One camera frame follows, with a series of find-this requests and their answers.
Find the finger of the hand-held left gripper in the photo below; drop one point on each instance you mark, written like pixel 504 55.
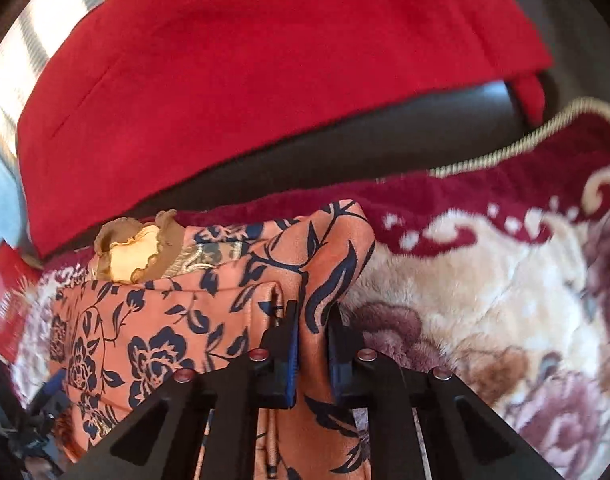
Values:
pixel 52 392

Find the orange floral garment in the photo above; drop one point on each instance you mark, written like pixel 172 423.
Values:
pixel 150 320

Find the black leather sofa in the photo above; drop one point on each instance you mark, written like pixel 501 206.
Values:
pixel 385 130

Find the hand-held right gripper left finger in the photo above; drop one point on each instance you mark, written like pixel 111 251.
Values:
pixel 291 360

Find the red cloth cover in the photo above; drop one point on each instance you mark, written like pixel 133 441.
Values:
pixel 265 70

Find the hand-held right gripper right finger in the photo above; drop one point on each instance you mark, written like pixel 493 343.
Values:
pixel 337 360

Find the light window curtain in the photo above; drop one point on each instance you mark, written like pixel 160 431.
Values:
pixel 40 30

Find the red printed pillow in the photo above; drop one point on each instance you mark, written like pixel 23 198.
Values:
pixel 7 305

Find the floral plush blanket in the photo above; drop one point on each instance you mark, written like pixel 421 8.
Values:
pixel 485 270

